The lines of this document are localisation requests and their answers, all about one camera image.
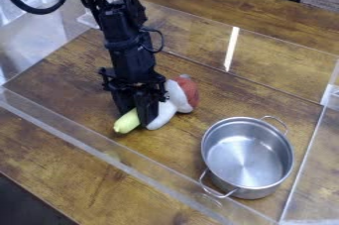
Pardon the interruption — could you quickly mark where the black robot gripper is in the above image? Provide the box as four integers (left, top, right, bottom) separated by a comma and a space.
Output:
99, 7, 166, 127

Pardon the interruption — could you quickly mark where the green handled metal spoon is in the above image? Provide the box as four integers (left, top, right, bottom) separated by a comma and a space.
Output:
113, 109, 141, 134

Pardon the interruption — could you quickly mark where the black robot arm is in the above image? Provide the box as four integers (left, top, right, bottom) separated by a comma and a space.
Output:
82, 0, 166, 126

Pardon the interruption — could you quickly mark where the plush white red mushroom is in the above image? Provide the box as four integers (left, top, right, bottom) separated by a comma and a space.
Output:
147, 74, 199, 130

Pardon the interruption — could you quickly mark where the stainless steel pot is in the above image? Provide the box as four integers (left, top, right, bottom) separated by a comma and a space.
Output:
199, 116, 294, 199

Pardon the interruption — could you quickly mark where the clear acrylic enclosure wall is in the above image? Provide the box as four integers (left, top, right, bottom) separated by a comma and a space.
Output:
0, 0, 339, 225

